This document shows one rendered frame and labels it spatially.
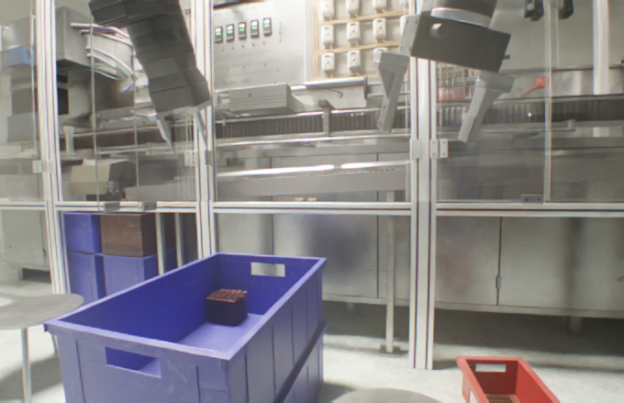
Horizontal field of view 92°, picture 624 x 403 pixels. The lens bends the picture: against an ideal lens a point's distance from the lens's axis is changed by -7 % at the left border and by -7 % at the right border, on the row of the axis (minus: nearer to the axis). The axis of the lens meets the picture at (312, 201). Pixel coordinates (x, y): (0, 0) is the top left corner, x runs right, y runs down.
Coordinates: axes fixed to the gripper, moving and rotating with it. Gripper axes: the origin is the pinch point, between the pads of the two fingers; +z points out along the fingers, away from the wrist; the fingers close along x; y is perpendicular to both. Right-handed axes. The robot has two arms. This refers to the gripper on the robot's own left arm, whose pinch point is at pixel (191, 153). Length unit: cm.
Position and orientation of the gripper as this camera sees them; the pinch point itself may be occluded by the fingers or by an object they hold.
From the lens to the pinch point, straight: 49.7
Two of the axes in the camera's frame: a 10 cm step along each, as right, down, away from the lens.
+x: -9.8, 1.2, 1.8
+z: 1.9, 8.7, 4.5
